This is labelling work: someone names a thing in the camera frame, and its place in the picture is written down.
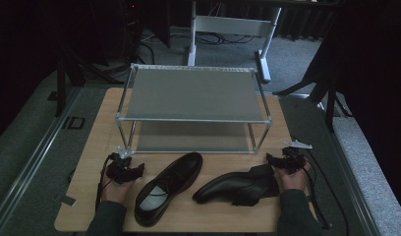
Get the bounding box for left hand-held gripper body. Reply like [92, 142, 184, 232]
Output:
[105, 147, 138, 185]

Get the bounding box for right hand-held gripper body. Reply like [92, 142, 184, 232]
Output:
[281, 140, 314, 174]

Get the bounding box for black leather shoe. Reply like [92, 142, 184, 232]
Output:
[192, 163, 281, 207]
[134, 151, 203, 228]

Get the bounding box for grey metal shoe rack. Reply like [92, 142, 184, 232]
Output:
[115, 63, 273, 160]

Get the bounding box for person's right hand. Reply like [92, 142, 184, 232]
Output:
[273, 159, 313, 195]

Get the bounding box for person's left hand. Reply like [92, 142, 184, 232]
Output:
[99, 170, 136, 207]

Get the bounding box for grey tape strip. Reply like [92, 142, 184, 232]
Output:
[55, 193, 78, 207]

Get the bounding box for black metal stand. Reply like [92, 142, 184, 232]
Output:
[272, 29, 354, 133]
[53, 38, 126, 118]

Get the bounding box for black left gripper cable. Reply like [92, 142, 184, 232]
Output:
[94, 152, 119, 212]

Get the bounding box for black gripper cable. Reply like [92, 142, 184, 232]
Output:
[94, 152, 119, 212]
[303, 149, 350, 230]

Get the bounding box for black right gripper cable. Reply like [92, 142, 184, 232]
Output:
[303, 149, 350, 230]

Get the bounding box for aluminium floor rail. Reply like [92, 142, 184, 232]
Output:
[315, 97, 381, 236]
[0, 87, 84, 232]

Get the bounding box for black rectangular frame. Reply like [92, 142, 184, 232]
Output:
[60, 115, 86, 131]

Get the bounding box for black floor cables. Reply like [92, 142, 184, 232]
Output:
[195, 30, 257, 46]

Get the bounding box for white desk frame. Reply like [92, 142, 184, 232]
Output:
[187, 1, 283, 84]

